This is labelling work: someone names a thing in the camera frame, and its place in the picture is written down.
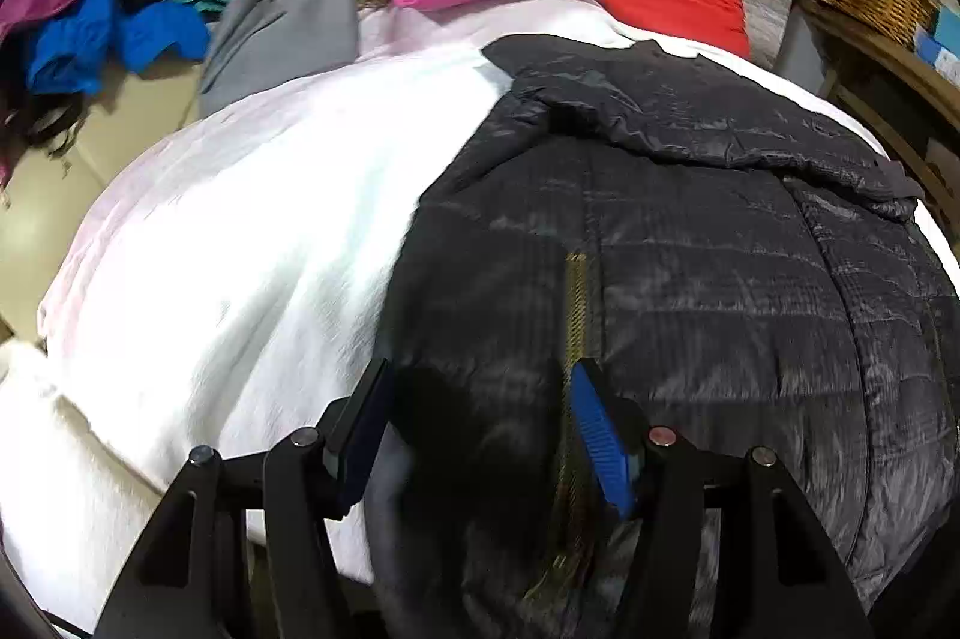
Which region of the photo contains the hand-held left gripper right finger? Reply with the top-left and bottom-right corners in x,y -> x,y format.
570,358 -> 875,639

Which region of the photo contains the blue shoebox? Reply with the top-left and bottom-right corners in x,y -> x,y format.
911,9 -> 960,66

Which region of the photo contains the grey garment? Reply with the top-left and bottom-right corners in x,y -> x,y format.
199,0 -> 361,115

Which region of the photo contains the cream sofa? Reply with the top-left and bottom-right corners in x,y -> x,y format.
0,46 -> 218,347

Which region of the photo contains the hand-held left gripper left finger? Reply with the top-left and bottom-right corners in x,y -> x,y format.
94,358 -> 395,639

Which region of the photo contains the blue garment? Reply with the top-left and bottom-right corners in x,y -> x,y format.
22,0 -> 211,96

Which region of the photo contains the white blanket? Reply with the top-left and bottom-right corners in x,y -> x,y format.
0,0 -> 960,636

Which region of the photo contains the dark quilted puffer jacket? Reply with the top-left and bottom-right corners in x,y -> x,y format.
367,35 -> 960,639

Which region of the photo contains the wooden table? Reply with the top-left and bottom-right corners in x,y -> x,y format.
799,0 -> 960,235

